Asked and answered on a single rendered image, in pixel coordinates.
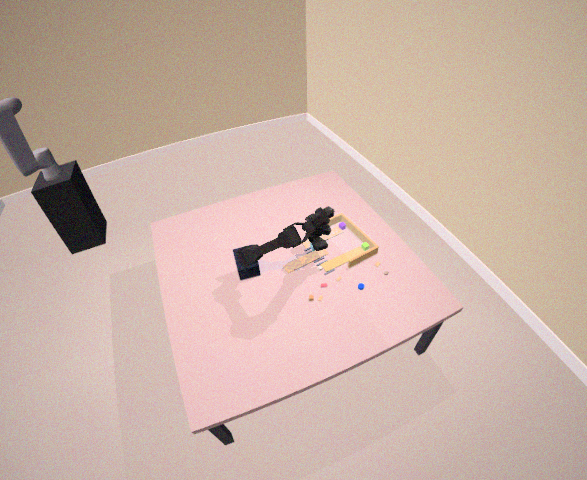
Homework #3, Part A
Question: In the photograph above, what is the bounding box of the orange strip with blue speckles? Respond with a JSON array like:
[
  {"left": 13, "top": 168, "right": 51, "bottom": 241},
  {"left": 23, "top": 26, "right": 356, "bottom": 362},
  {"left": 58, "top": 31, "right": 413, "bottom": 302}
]
[{"left": 302, "top": 234, "right": 328, "bottom": 249}]

